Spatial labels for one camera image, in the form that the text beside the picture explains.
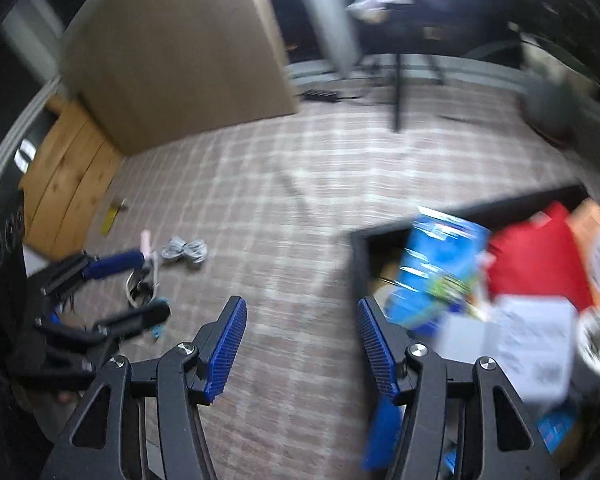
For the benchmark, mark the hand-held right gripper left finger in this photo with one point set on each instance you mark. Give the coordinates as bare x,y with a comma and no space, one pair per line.
227,345

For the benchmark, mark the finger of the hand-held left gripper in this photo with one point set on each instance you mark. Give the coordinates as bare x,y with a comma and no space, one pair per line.
135,317
112,265

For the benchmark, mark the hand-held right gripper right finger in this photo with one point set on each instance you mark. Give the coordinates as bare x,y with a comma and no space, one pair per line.
375,345

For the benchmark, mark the yellow card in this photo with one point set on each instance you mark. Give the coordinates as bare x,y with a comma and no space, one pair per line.
110,219

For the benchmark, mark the black storage box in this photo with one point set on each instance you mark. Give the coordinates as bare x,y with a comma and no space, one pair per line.
365,260

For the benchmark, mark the white printed box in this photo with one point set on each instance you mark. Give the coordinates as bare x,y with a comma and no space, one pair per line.
510,340

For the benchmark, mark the orange tissue pack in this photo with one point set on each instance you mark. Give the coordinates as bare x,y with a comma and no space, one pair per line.
587,225

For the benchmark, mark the checked desktop cloth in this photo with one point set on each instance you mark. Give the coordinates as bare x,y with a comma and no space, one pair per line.
280,235

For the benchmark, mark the blue packet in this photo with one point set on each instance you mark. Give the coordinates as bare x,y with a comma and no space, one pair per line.
430,270

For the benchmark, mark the pine wood board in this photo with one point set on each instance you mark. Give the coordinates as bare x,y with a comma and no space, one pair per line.
65,185

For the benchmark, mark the red pouch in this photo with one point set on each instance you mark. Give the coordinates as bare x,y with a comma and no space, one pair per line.
535,265

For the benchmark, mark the small blue box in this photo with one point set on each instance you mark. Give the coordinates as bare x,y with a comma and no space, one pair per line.
560,427

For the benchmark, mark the large light wooden board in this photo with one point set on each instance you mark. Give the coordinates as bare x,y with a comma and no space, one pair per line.
180,60

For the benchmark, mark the black tripod stand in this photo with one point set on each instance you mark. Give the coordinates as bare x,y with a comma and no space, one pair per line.
397,95

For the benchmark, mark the black power strip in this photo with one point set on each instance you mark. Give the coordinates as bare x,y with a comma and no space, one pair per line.
322,94

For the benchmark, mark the potted plant in white pot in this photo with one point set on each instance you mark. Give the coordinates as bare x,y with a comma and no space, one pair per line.
550,105

